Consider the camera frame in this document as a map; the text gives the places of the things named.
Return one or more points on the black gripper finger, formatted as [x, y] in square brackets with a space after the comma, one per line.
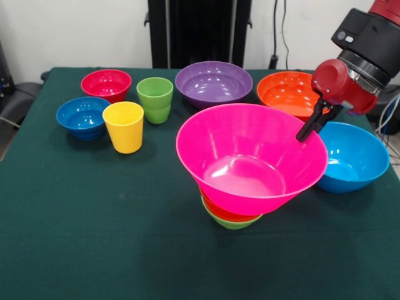
[312, 123]
[331, 115]

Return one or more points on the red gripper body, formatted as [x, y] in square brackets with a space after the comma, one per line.
[337, 84]

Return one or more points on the large orange bowl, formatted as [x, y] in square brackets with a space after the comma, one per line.
[287, 90]

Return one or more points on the large pink bowl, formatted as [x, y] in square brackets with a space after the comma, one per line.
[250, 147]

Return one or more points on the small orange bowl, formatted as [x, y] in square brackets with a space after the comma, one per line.
[225, 214]

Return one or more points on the small green bowl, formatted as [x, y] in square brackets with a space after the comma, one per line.
[234, 225]

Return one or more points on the green cup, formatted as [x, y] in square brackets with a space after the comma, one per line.
[154, 103]

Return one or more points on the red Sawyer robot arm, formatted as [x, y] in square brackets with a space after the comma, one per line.
[372, 37]

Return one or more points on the light blue bowl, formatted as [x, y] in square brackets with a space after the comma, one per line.
[353, 159]

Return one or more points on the purple bowl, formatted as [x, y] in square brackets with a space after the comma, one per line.
[214, 81]

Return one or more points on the yellow cup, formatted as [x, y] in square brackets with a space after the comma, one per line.
[125, 131]

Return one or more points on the small crimson bowl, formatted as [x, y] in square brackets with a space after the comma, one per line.
[106, 84]

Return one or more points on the small dark blue bowl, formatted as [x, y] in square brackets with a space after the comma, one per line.
[81, 115]

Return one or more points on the dark green tablecloth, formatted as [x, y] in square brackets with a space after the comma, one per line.
[93, 234]

